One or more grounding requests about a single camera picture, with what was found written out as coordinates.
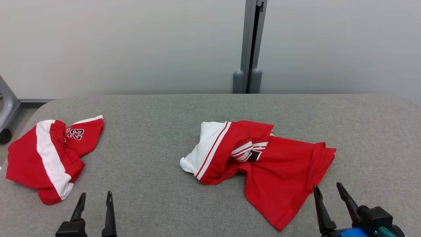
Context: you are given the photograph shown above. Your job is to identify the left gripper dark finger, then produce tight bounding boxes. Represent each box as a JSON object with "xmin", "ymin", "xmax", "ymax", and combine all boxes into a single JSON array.
[
  {"xmin": 101, "ymin": 191, "xmax": 117, "ymax": 237},
  {"xmin": 70, "ymin": 193, "xmax": 87, "ymax": 223}
]

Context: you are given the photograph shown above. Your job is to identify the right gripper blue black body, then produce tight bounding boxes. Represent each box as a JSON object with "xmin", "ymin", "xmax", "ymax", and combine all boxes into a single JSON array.
[{"xmin": 322, "ymin": 227, "xmax": 370, "ymax": 237}]

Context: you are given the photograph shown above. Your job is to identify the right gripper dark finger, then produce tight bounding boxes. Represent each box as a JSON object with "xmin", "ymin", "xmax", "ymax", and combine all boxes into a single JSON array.
[
  {"xmin": 313, "ymin": 184, "xmax": 337, "ymax": 236},
  {"xmin": 336, "ymin": 182, "xmax": 362, "ymax": 227}
]

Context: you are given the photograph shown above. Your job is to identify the red basketball jersey white sleeves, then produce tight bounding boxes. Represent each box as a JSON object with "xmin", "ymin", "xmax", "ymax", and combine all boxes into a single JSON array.
[{"xmin": 180, "ymin": 120, "xmax": 336, "ymax": 232}]

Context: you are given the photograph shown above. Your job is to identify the red shorts white stripe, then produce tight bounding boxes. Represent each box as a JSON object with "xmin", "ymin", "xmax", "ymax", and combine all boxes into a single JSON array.
[{"xmin": 6, "ymin": 115, "xmax": 104, "ymax": 206}]

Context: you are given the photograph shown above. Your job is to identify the right arm cable teal plug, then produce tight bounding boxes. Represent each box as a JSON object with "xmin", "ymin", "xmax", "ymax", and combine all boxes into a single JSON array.
[{"xmin": 378, "ymin": 226, "xmax": 397, "ymax": 237}]

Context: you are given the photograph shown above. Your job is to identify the grey metal frame leg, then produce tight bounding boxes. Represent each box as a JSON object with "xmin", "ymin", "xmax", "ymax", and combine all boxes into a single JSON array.
[{"xmin": 0, "ymin": 76, "xmax": 21, "ymax": 132}]

